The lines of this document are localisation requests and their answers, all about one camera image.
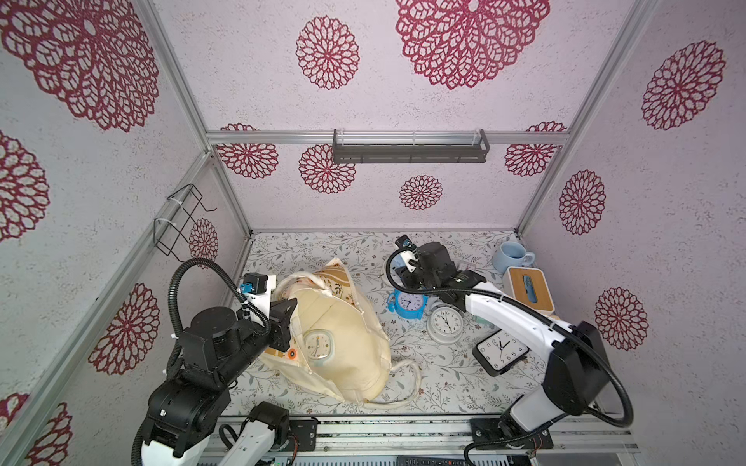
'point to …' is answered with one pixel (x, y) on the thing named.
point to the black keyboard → (431, 460)
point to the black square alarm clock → (499, 351)
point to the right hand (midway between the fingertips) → (401, 262)
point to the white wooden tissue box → (528, 285)
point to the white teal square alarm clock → (319, 347)
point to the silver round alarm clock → (445, 323)
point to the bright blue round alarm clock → (407, 305)
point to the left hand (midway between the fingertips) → (293, 304)
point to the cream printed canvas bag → (338, 346)
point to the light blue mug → (512, 254)
